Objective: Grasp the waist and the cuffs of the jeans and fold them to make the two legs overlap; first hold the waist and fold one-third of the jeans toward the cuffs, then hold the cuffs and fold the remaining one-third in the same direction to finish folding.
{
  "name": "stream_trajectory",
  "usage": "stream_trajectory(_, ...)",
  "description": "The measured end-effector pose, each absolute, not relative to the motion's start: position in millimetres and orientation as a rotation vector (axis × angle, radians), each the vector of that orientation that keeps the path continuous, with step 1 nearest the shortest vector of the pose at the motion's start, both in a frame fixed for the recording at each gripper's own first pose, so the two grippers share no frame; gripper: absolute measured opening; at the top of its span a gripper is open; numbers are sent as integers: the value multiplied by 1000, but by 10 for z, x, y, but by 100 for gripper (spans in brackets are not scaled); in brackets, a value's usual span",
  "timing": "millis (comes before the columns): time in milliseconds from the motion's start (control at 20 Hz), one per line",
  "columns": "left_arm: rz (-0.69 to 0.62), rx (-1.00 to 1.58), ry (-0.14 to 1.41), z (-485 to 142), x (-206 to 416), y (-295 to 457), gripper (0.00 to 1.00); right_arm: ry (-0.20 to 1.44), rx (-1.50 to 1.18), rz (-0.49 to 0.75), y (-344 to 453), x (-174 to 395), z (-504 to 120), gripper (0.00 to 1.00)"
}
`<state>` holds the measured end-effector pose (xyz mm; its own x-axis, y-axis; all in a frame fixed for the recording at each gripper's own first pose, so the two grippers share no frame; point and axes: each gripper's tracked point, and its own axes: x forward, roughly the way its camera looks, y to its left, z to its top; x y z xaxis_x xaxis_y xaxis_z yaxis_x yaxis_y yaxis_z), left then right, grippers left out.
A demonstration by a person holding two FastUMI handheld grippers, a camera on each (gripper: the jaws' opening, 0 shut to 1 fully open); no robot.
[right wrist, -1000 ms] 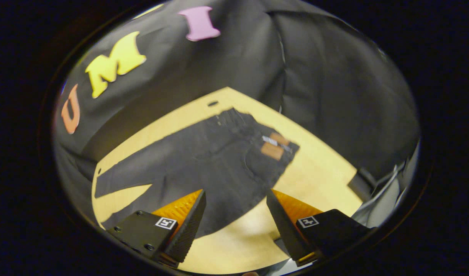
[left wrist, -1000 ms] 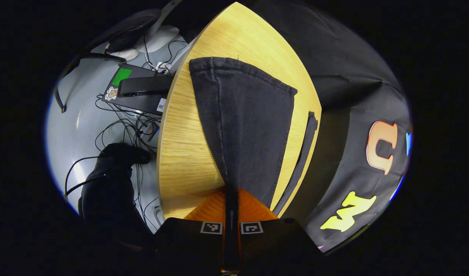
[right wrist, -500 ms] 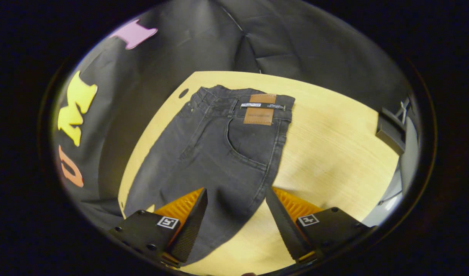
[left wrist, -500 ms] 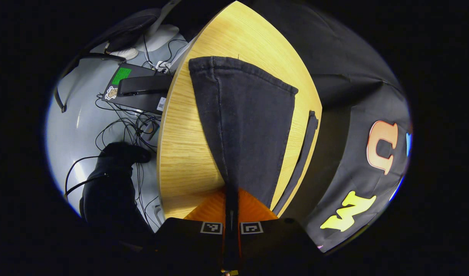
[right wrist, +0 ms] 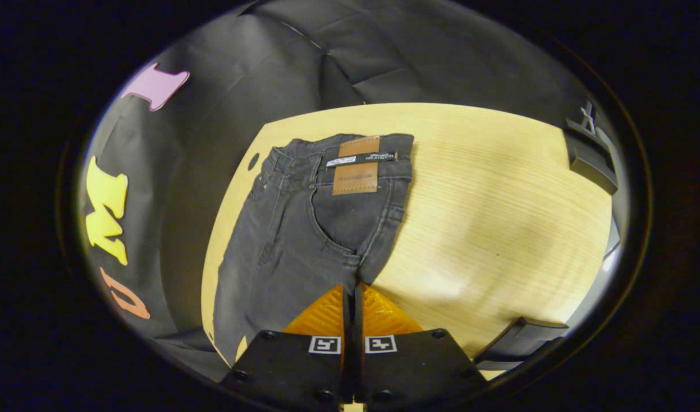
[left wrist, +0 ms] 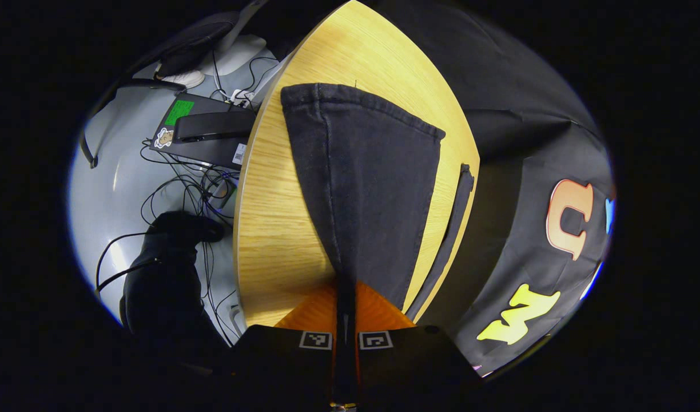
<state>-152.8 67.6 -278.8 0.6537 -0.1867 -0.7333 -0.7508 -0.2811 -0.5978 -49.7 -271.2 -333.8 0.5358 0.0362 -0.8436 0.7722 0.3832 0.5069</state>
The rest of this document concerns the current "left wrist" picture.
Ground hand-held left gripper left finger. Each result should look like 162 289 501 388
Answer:
213 279 347 410

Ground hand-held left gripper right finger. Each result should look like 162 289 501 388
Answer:
346 279 483 409

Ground black jeans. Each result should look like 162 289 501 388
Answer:
280 83 476 322

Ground grey power strip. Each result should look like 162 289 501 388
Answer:
209 177 238 210

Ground black case with green sticker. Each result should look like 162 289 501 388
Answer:
150 92 258 171

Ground black flat device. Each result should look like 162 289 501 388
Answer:
173 110 257 144

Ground black backdrop cloth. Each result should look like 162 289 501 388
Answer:
373 0 617 378

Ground black curved tube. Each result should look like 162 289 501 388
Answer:
78 77 188 170

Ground tangle of black cables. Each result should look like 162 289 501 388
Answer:
94 140 240 347

